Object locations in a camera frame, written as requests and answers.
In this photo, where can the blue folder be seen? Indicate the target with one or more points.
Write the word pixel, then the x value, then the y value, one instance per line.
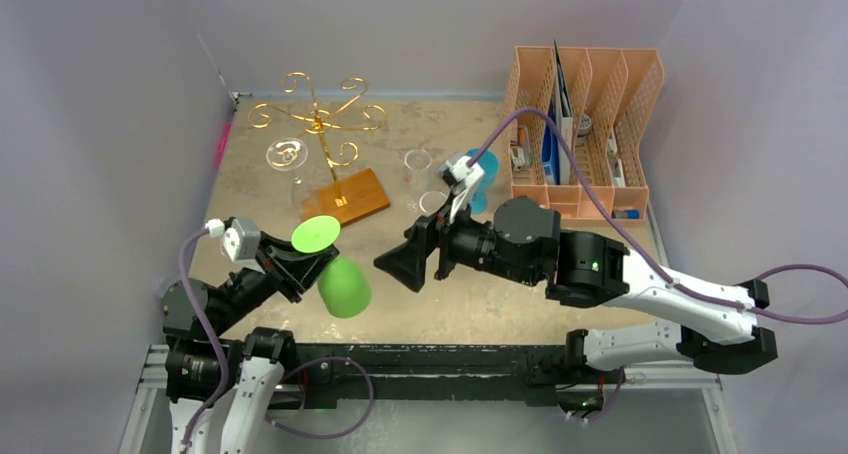
pixel 549 157

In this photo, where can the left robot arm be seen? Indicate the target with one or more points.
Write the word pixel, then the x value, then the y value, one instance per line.
pixel 219 391

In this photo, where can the gold wine glass rack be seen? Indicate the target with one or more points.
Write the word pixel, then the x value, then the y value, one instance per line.
pixel 348 199

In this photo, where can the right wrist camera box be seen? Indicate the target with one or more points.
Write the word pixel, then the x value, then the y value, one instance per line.
pixel 463 182

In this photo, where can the blue plastic goblet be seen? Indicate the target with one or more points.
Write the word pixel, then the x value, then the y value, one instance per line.
pixel 490 165

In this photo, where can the clear glass back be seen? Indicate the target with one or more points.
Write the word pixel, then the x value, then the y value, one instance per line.
pixel 417 165

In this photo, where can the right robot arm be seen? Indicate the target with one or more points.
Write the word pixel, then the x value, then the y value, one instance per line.
pixel 711 325

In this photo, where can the clear glass middle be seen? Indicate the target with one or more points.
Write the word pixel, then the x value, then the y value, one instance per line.
pixel 431 201

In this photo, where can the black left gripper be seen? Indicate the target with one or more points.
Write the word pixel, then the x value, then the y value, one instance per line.
pixel 302 266

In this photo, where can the grey white folder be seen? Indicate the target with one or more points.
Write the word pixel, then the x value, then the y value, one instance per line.
pixel 564 119

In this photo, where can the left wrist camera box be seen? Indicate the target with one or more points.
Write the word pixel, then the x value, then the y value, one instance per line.
pixel 239 240

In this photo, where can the green plastic goblet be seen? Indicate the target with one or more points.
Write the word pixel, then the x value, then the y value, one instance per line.
pixel 342 285

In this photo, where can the clear flute wine glass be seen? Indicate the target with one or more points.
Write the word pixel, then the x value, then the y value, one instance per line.
pixel 290 156

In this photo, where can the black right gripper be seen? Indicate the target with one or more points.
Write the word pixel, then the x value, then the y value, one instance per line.
pixel 439 252

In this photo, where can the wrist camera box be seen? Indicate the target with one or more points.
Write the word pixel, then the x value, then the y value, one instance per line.
pixel 463 182
pixel 239 240

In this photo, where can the peach file organizer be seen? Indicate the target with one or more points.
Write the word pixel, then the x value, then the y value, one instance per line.
pixel 612 92

